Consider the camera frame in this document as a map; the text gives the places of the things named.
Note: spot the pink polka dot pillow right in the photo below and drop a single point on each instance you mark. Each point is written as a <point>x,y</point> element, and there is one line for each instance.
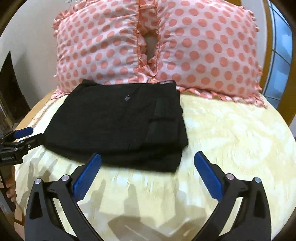
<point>207,47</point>

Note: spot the blue glass window wooden frame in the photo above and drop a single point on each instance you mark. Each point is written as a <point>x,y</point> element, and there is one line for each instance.
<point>278,80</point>

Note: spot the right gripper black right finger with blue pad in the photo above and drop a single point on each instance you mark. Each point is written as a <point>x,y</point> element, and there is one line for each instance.
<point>253,220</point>

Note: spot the dark wooden furniture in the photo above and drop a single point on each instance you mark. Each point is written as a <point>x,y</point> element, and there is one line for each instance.
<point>14,106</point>

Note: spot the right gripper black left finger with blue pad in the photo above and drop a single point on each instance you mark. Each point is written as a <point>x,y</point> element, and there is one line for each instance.
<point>42,221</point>

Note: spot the pink polka dot pillow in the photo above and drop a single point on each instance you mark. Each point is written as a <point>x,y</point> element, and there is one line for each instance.
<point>101,41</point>
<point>207,47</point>

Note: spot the person's hand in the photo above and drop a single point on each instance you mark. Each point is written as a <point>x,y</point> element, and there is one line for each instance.
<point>10,183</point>

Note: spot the black pants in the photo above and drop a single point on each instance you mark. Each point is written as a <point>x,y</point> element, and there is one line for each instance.
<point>138,126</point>

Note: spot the pink polka dot pillow left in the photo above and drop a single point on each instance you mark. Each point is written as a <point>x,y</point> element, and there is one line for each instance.
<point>101,41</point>

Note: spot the cream embossed bedspread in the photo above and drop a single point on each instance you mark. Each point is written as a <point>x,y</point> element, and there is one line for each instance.
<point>245,140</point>

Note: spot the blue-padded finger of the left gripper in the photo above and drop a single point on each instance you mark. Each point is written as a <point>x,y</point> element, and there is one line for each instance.
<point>16,134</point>

